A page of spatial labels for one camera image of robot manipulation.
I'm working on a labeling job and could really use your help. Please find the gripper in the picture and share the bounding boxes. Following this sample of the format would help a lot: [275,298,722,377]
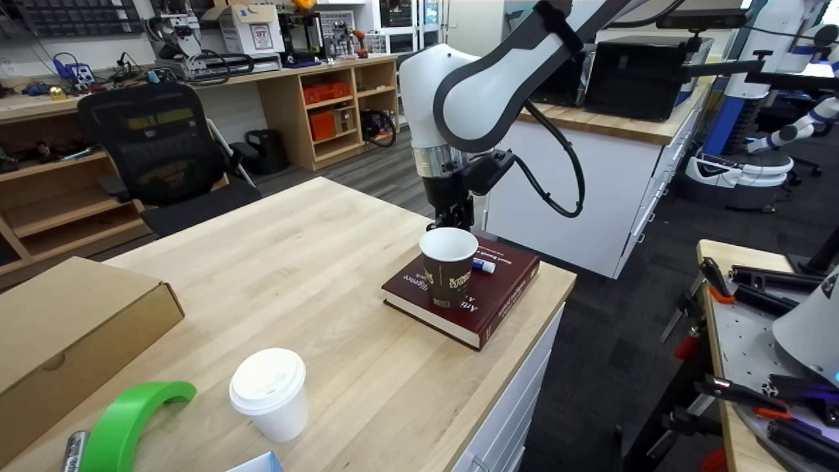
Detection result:
[423,172,475,232]

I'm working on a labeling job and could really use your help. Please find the brown printed paper cup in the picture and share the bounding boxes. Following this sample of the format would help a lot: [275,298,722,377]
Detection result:
[419,227,480,310]

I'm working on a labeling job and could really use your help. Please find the white paper cup with lid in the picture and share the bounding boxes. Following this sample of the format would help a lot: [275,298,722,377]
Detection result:
[228,347,310,444]

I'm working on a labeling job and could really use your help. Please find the silver marker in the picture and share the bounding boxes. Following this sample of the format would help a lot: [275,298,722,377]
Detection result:
[62,429,91,472]

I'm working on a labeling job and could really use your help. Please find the dark red hardcover book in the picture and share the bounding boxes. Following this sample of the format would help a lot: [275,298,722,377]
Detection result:
[381,236,541,352]

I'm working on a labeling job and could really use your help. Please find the white cabinet with wooden top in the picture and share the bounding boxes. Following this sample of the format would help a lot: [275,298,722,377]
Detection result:
[484,73,716,280]

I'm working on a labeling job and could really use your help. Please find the tall orange storage box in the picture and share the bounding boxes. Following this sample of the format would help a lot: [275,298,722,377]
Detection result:
[309,108,355,142]

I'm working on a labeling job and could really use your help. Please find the small black case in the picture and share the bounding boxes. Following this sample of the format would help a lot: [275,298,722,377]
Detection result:
[527,46,596,108]

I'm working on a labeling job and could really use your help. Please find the flat orange storage box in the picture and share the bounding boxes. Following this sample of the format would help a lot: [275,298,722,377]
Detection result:
[302,82,352,106]

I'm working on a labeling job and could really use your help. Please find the black waste bin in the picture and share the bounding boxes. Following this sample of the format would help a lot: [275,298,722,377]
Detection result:
[245,128,290,176]

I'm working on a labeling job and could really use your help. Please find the wooden workbench with shelves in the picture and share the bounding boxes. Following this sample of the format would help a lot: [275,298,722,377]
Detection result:
[0,54,400,290]

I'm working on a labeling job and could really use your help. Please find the large black case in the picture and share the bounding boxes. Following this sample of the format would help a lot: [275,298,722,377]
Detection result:
[583,35,714,123]

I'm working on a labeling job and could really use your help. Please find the black 3d printer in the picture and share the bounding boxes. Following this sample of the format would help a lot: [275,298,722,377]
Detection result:
[278,9,323,68]

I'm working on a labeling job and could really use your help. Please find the white cardboard box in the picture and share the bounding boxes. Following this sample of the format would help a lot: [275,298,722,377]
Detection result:
[201,5,286,56]

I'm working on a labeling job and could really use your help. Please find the white and blue mobile robot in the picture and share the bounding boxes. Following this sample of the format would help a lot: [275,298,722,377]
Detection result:
[677,0,839,212]

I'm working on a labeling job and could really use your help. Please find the black office chair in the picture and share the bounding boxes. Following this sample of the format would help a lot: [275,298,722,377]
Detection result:
[77,81,264,239]

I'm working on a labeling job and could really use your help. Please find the light blue box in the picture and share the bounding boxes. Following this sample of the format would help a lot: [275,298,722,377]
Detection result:
[225,451,285,472]

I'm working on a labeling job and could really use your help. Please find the black metal bar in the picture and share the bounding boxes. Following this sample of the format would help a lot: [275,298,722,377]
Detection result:
[730,264,828,294]

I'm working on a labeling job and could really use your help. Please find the green plastic arc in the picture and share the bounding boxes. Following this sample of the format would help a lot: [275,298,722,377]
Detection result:
[79,381,198,472]

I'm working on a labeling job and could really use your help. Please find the flat cardboard box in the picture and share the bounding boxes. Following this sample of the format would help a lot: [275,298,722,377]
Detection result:
[0,256,186,450]

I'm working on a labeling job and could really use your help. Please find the blue soldering station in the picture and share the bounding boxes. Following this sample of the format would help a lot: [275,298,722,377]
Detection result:
[52,52,98,92]

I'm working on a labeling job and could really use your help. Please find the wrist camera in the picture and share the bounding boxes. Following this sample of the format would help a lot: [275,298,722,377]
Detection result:
[461,149,516,197]

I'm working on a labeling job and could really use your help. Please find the coil of black cable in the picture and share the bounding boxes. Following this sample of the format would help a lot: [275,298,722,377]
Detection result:
[360,109,399,148]

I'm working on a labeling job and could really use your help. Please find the black clamp with orange handle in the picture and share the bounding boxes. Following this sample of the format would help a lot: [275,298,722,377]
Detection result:
[697,256,737,305]
[693,373,839,428]

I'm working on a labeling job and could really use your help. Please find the camera on mount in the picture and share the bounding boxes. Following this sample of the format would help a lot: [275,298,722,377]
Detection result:
[656,8,839,94]

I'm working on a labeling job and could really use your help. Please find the wall rack of parts bins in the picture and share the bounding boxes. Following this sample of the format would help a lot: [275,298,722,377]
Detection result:
[12,0,146,38]

